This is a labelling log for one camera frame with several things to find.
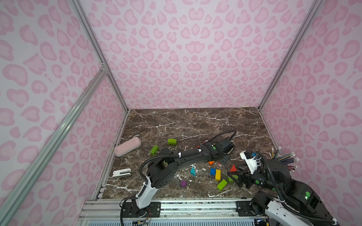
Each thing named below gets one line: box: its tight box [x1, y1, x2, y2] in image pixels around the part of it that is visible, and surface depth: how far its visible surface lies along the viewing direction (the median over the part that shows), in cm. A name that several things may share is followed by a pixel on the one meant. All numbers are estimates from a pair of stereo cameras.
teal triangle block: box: [189, 166, 197, 177], surface depth 86 cm
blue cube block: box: [209, 167, 216, 176], surface depth 87 cm
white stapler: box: [112, 168, 132, 178], surface depth 86 cm
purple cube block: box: [180, 179, 188, 188], surface depth 83 cm
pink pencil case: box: [114, 136, 142, 157], surface depth 97 cm
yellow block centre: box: [215, 169, 222, 181], surface depth 84 cm
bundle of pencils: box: [268, 146, 300, 173], surface depth 79 cm
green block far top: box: [167, 138, 177, 146], surface depth 100 cm
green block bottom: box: [216, 178, 228, 191], surface depth 82 cm
